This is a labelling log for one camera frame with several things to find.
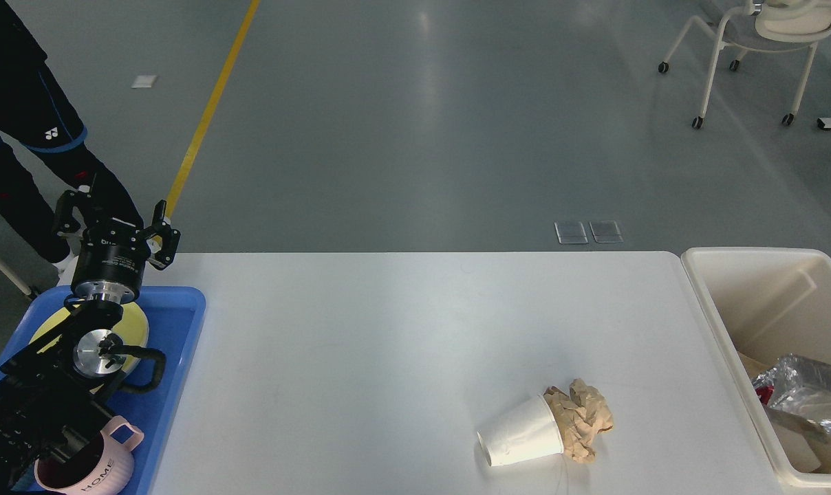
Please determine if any white office chair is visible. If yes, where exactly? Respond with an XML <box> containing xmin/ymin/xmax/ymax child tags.
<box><xmin>658</xmin><ymin>1</ymin><xmax>831</xmax><ymax>129</ymax></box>

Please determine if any clear floor plate right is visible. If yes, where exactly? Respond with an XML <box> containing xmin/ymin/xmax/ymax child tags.
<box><xmin>589</xmin><ymin>220</ymin><xmax>624</xmax><ymax>243</ymax></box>

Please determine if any silver foil bag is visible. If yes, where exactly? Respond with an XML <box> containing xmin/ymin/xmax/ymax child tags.
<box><xmin>751</xmin><ymin>353</ymin><xmax>831</xmax><ymax>443</ymax></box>

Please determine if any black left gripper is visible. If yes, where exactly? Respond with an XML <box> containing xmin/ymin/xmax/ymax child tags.
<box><xmin>51</xmin><ymin>189</ymin><xmax>182</xmax><ymax>305</ymax></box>

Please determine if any clear floor plate left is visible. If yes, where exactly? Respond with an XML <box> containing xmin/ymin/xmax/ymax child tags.
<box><xmin>554</xmin><ymin>221</ymin><xmax>589</xmax><ymax>245</ymax></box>

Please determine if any person in black jacket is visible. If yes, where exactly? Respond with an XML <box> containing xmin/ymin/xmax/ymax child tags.
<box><xmin>0</xmin><ymin>1</ymin><xmax>143</xmax><ymax>272</ymax></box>

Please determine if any white chair leg left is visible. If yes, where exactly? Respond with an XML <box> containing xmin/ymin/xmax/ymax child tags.
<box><xmin>0</xmin><ymin>257</ymin><xmax>39</xmax><ymax>300</ymax></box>

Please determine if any beige plastic bin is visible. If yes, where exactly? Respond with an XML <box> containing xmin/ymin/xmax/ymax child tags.
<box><xmin>682</xmin><ymin>247</ymin><xmax>831</xmax><ymax>490</ymax></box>

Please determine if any crushed red soda can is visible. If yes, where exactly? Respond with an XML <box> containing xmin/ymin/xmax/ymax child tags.
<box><xmin>754</xmin><ymin>384</ymin><xmax>775</xmax><ymax>406</ymax></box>

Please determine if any white paper cup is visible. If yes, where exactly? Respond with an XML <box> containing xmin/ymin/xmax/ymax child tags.
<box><xmin>771</xmin><ymin>423</ymin><xmax>821</xmax><ymax>473</ymax></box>
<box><xmin>477</xmin><ymin>395</ymin><xmax>564</xmax><ymax>467</ymax></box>

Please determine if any yellow plastic plate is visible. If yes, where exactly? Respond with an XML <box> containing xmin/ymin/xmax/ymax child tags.
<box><xmin>28</xmin><ymin>302</ymin><xmax>149</xmax><ymax>402</ymax></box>

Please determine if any clear floor plate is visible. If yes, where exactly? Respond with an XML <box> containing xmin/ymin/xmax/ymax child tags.
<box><xmin>589</xmin><ymin>220</ymin><xmax>624</xmax><ymax>243</ymax></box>
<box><xmin>554</xmin><ymin>221</ymin><xmax>589</xmax><ymax>245</ymax></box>

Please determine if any brown paper sheet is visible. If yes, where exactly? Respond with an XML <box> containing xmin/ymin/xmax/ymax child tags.
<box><xmin>737</xmin><ymin>351</ymin><xmax>774</xmax><ymax>382</ymax></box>

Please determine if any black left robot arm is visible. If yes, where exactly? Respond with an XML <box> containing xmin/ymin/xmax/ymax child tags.
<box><xmin>0</xmin><ymin>187</ymin><xmax>182</xmax><ymax>494</ymax></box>

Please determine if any pink HOME mug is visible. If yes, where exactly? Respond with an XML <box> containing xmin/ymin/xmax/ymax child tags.
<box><xmin>33</xmin><ymin>416</ymin><xmax>145</xmax><ymax>494</ymax></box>

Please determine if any white floor marker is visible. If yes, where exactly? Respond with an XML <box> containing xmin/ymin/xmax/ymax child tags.
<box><xmin>131</xmin><ymin>74</ymin><xmax>158</xmax><ymax>89</ymax></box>

